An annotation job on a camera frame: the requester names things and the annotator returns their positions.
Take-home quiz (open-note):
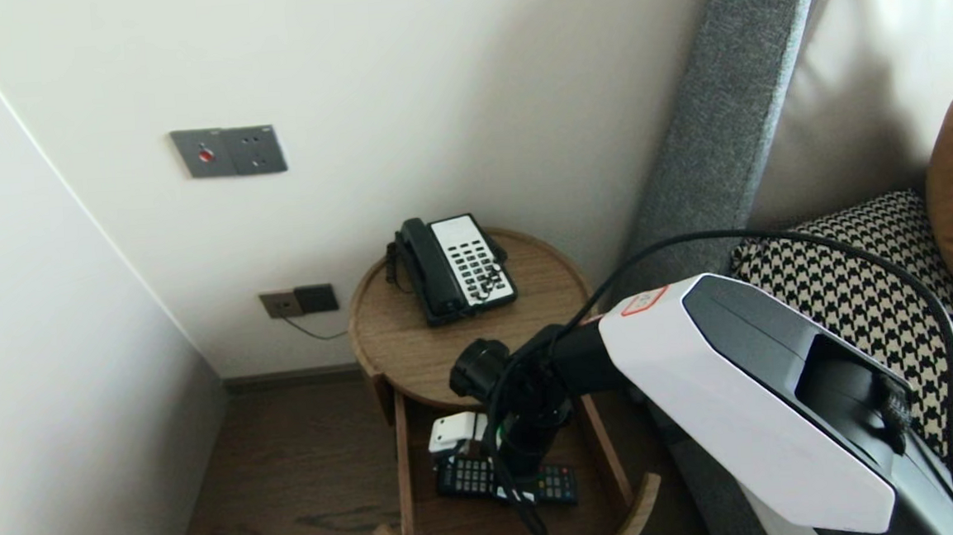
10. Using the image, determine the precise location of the black TV remote control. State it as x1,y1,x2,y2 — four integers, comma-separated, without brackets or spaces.
434,450,581,514

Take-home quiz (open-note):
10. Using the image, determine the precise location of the curved-front wooden table drawer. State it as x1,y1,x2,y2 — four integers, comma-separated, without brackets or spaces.
364,372,666,535

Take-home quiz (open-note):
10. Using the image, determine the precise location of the round wooden side table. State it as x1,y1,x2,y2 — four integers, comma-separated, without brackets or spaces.
342,221,604,428

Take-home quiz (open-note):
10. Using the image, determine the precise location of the grey fabric bed base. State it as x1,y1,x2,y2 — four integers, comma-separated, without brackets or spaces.
646,391,770,535

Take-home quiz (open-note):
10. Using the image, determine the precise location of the black and white telephone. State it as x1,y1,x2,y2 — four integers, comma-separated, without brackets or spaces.
382,210,520,332

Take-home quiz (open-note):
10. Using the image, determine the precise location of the black telephone handset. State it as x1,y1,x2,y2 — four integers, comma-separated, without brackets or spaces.
395,215,469,323

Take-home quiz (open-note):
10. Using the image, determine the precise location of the thin black telephone line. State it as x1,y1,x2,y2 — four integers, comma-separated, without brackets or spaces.
281,307,351,343

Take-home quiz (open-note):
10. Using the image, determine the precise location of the dark wooden baseboard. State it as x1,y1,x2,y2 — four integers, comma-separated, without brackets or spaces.
222,364,365,397

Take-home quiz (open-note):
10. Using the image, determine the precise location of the beige padded headboard panel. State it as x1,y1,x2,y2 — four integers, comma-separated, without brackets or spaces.
737,0,953,231

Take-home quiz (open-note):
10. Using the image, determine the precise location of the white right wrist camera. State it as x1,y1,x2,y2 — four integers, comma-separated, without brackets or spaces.
426,410,491,456

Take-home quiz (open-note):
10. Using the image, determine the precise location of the black coiled handset cord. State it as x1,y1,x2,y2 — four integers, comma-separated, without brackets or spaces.
382,237,417,297

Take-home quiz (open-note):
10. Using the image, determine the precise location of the black wall plate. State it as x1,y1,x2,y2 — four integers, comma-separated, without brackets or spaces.
293,282,340,315

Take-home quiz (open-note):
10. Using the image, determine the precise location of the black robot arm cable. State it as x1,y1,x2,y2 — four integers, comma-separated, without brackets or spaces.
473,215,953,535

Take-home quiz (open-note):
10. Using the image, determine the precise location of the brass wall jack plate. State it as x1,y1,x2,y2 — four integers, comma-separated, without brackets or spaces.
258,288,305,320

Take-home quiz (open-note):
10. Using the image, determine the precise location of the grey wall power socket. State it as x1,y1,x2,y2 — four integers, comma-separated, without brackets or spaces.
222,124,289,177

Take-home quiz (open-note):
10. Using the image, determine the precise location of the grey wall switch red button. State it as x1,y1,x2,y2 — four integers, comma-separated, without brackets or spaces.
169,127,230,181

